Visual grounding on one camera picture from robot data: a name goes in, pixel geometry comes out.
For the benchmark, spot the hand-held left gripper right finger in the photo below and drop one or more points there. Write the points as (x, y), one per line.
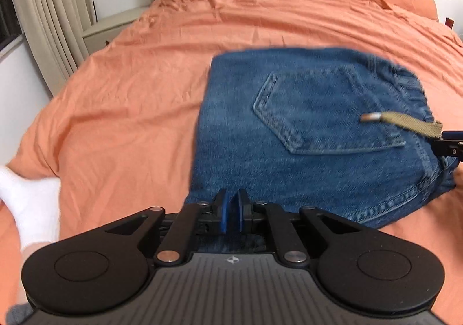
(237, 214)

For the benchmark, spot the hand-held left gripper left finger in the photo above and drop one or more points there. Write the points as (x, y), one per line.
(222, 214)

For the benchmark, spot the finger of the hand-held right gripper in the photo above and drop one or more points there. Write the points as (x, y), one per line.
(448, 149)

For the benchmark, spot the blue denim pants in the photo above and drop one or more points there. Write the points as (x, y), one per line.
(318, 136)

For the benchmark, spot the orange duvet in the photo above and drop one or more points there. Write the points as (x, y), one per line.
(144, 93)

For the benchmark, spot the white sock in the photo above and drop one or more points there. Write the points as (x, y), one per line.
(32, 205)

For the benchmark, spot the beige nightstand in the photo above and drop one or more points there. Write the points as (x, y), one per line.
(108, 30)

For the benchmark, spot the beige pleated curtain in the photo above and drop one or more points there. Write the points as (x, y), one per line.
(50, 10)

